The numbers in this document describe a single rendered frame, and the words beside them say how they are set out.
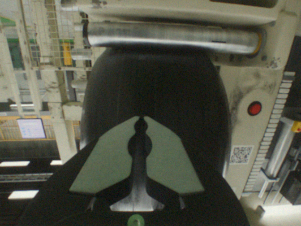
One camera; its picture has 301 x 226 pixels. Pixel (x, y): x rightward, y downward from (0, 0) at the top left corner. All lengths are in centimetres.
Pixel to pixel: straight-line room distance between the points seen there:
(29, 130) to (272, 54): 461
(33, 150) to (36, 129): 902
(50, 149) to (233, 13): 1278
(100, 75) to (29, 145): 1319
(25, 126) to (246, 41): 458
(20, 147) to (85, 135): 1361
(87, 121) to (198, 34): 25
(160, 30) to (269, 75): 33
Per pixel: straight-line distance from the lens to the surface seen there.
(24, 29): 99
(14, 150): 1427
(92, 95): 26
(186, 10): 29
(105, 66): 28
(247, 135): 52
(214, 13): 30
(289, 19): 36
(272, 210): 108
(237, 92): 45
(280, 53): 35
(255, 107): 49
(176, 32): 30
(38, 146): 1313
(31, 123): 451
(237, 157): 55
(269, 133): 59
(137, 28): 29
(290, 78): 56
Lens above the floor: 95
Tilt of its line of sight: 20 degrees up
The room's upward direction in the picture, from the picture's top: 178 degrees counter-clockwise
